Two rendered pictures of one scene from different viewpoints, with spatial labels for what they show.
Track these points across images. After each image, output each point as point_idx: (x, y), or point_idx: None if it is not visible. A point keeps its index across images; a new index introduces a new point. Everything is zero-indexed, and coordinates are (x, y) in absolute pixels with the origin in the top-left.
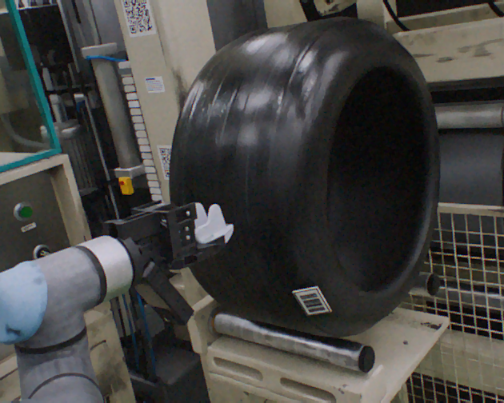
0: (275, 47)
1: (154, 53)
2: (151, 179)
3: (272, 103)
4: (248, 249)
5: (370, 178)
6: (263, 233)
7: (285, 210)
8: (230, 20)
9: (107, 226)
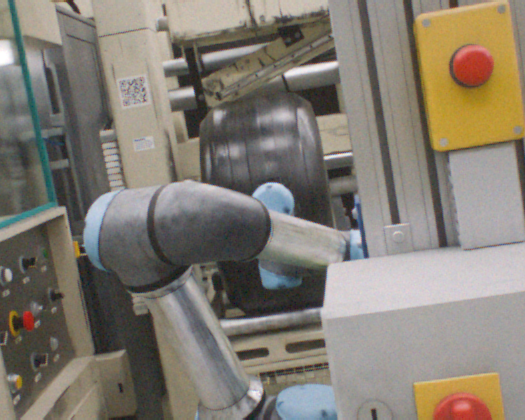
0: (270, 103)
1: (146, 119)
2: None
3: (294, 128)
4: None
5: None
6: (307, 206)
7: (318, 190)
8: (101, 123)
9: (266, 181)
